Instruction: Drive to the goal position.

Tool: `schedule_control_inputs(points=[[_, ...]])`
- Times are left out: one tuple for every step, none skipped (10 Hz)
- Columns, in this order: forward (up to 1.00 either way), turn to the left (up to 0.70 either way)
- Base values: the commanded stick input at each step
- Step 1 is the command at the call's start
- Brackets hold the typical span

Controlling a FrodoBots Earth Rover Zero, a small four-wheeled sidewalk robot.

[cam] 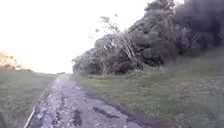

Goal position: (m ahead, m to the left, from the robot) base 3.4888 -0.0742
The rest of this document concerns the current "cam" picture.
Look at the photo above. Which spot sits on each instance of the row of trees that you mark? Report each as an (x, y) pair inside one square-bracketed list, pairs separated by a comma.
[(156, 40)]

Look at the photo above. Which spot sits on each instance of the grass field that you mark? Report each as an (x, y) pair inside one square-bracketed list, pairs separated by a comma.
[(18, 90), (166, 90)]

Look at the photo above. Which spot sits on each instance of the building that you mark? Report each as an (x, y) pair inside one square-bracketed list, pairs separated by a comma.
[(8, 62)]

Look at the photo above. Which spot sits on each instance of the dark wet asphalt path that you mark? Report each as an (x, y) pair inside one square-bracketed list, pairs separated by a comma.
[(70, 106)]

